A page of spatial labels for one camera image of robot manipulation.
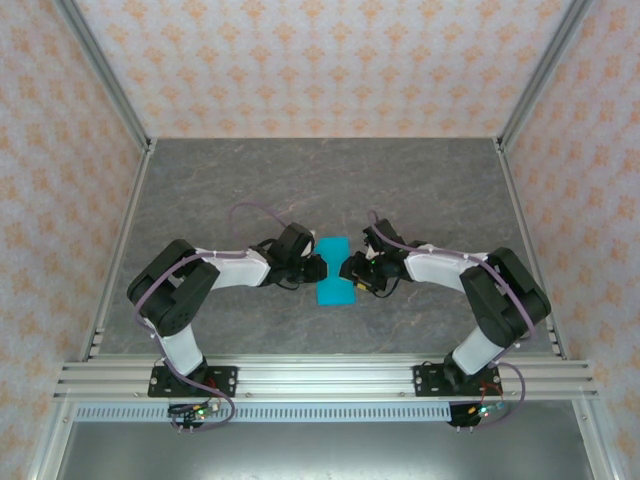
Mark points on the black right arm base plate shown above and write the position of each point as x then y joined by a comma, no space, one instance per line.
425,382

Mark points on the aluminium frame post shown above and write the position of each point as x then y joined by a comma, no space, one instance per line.
102,75
542,75

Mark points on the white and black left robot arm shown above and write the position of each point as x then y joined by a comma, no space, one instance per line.
182,347

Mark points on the grey metal panel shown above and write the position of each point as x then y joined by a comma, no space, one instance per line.
325,455

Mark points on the aluminium lower frame rail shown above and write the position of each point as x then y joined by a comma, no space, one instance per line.
600,450
47,450

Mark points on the aluminium mounting rail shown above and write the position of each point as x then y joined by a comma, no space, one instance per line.
325,380

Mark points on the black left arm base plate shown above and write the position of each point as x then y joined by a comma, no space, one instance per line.
225,382

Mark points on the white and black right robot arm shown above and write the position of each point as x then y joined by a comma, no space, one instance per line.
472,350

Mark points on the aluminium table side rail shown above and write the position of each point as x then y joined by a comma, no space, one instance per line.
527,245
124,245

